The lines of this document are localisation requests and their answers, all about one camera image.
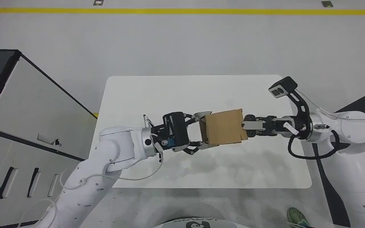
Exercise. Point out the small dark floor plate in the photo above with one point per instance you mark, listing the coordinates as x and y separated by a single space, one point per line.
327 4
98 2

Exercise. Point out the small brown carton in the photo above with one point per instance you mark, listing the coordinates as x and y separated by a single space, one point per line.
223 126

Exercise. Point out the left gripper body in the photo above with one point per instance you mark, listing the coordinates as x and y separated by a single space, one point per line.
149 141

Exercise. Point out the robot body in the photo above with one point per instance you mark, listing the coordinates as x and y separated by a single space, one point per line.
199 223

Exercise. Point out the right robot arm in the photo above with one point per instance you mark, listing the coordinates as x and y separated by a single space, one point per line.
349 128

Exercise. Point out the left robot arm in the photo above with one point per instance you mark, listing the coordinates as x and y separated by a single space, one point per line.
94 176

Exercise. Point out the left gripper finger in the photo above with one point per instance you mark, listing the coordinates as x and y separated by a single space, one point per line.
196 116
199 146

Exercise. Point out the grey cabinet with black trim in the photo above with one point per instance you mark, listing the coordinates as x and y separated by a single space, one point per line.
31 114

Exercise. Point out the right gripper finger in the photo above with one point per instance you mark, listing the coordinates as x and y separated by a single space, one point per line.
252 125

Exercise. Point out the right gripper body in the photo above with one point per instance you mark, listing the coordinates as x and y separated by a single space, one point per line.
275 125

